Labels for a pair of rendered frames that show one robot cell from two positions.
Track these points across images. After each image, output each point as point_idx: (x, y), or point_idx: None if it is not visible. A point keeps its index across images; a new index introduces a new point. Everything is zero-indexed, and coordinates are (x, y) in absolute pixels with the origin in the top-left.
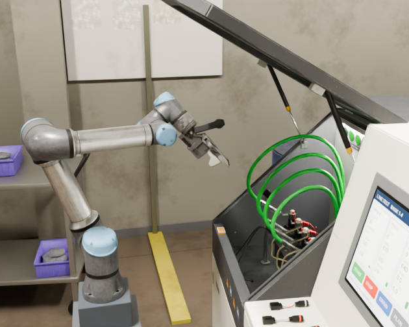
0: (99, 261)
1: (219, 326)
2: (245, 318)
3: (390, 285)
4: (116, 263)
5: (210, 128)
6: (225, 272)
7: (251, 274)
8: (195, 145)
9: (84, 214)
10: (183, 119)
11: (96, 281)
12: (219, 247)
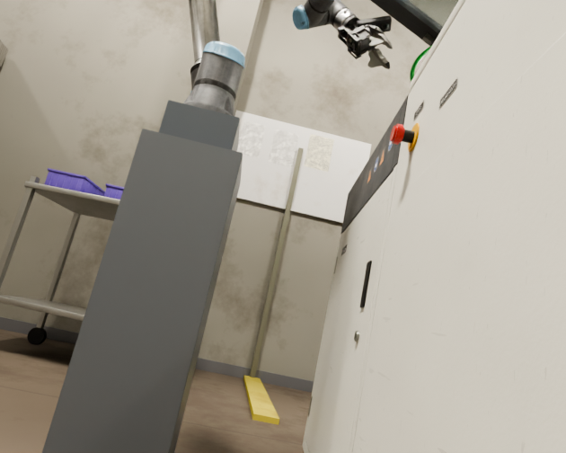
0: (216, 61)
1: (336, 303)
2: (410, 95)
3: None
4: (235, 83)
5: (375, 21)
6: (367, 176)
7: None
8: (357, 30)
9: None
10: (347, 11)
11: (204, 85)
12: (358, 181)
